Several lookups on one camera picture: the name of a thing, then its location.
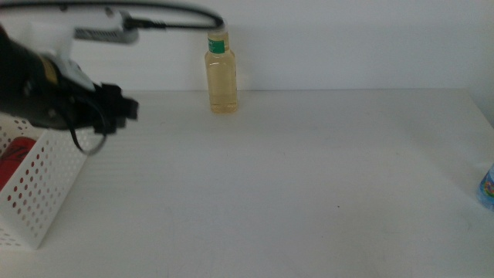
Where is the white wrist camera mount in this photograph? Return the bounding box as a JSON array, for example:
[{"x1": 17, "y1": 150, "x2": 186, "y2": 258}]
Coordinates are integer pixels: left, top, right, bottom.
[{"x1": 17, "y1": 7, "x2": 134, "y2": 93}]

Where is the white perforated plastic basket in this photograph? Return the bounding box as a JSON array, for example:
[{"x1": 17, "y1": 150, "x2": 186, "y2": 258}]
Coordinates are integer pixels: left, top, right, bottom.
[{"x1": 0, "y1": 114, "x2": 92, "y2": 250}]

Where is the thin black cable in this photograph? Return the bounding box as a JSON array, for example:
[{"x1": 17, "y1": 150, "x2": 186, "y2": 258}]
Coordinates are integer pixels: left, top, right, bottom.
[{"x1": 68, "y1": 96, "x2": 110, "y2": 157}]

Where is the red cola can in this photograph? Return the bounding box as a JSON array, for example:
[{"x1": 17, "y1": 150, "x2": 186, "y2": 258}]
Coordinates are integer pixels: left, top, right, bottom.
[{"x1": 0, "y1": 136, "x2": 38, "y2": 192}]

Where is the yellow liquid bottle green label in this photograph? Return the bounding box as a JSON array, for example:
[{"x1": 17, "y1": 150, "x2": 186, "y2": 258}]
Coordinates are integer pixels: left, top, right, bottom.
[{"x1": 204, "y1": 23, "x2": 239, "y2": 114}]

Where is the clear water bottle blue cap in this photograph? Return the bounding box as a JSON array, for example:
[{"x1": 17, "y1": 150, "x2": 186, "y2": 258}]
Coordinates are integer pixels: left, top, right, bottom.
[{"x1": 475, "y1": 162, "x2": 494, "y2": 212}]

